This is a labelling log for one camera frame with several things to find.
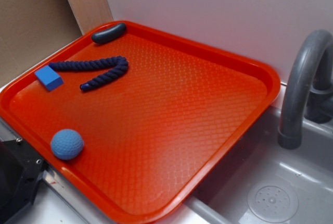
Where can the grey plastic sink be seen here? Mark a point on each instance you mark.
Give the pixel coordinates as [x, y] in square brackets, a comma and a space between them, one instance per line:
[257, 158]

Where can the orange plastic tray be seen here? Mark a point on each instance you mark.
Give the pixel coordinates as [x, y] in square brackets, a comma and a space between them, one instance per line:
[151, 136]

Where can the light blue dimpled ball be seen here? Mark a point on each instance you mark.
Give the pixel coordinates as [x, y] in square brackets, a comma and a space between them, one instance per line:
[66, 144]

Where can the dark grey curved object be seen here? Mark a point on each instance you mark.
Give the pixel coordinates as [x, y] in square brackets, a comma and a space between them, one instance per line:
[108, 35]

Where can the grey curved faucet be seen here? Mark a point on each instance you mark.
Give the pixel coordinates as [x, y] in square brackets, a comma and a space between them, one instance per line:
[308, 93]

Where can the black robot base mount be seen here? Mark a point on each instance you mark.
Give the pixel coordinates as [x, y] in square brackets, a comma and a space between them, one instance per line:
[22, 168]

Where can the blue rectangular block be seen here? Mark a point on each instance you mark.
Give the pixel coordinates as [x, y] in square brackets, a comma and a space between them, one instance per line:
[49, 78]

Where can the sink drain cover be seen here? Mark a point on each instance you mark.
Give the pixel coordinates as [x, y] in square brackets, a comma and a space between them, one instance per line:
[272, 203]

